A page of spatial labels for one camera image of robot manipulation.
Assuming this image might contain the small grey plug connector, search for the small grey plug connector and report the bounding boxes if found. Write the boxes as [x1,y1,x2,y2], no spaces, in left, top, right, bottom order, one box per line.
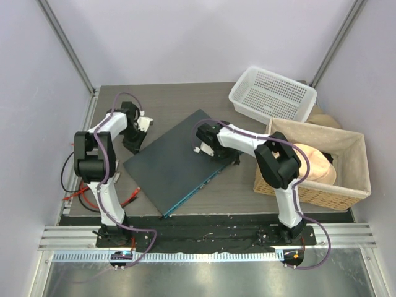
[114,171,121,184]

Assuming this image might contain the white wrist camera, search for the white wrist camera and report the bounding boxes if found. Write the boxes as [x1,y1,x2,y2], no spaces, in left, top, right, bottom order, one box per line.
[136,111,153,132]
[193,142,214,157]

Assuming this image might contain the black network cable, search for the black network cable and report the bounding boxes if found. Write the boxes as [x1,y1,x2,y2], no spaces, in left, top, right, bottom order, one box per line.
[60,151,139,213]

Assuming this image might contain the peach hat in basket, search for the peach hat in basket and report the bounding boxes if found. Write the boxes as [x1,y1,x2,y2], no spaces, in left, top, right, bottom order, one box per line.
[295,143,337,185]

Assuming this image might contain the white perforated plastic basket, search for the white perforated plastic basket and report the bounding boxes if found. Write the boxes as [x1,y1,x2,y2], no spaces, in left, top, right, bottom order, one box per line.
[228,66,317,124]

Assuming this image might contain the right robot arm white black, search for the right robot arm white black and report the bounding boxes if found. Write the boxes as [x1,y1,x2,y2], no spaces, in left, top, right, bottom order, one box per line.
[192,119,305,244]

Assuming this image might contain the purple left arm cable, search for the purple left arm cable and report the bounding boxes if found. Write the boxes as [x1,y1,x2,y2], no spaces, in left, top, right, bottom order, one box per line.
[55,92,157,284]

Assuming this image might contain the aluminium rail frame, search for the aluminium rail frame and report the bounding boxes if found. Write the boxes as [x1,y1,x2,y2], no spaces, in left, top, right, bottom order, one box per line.
[29,223,390,296]

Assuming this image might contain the dark network switch box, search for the dark network switch box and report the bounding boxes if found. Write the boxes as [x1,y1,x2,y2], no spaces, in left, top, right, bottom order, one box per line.
[124,110,232,217]

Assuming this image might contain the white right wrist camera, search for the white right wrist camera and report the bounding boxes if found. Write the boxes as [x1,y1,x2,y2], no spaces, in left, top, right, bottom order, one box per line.
[193,142,214,157]

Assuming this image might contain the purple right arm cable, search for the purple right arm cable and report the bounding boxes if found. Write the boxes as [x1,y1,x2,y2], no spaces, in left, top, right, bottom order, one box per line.
[192,119,332,270]

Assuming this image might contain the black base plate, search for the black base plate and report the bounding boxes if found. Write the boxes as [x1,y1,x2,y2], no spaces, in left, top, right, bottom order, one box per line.
[59,211,354,249]

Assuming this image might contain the wicker basket with fabric liner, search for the wicker basket with fabric liner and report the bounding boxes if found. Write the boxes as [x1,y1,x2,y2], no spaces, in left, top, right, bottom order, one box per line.
[266,118,372,211]

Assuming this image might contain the black cloth in basket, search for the black cloth in basket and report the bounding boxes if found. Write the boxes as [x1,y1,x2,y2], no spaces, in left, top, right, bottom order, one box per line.
[322,152,334,164]

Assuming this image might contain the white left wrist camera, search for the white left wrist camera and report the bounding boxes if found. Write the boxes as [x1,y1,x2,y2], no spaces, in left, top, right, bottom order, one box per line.
[136,111,153,132]

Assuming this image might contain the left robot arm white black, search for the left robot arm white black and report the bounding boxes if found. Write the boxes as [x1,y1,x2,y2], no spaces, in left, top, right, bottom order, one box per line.
[74,101,152,247]

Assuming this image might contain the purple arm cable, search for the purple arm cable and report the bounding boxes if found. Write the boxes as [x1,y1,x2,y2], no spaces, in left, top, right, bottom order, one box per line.
[55,92,157,284]
[192,119,332,270]

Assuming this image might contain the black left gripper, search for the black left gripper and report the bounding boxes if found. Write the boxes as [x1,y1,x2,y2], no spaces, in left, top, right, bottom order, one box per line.
[122,126,149,157]

